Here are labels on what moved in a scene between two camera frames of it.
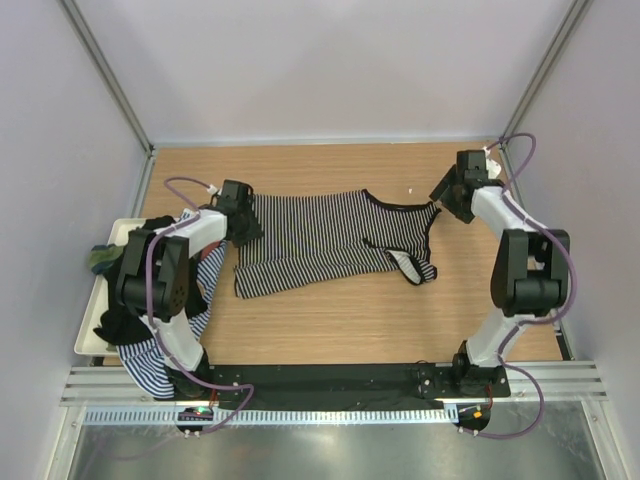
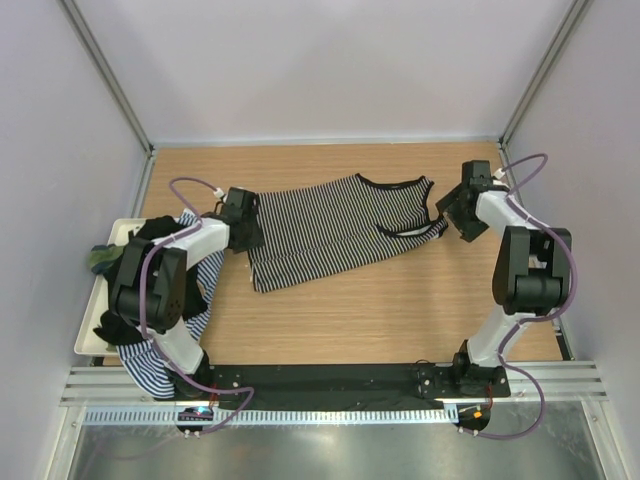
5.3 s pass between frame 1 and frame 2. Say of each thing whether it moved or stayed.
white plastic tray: stayed
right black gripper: moved
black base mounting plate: stayed
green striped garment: stayed
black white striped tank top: moved
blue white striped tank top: stayed
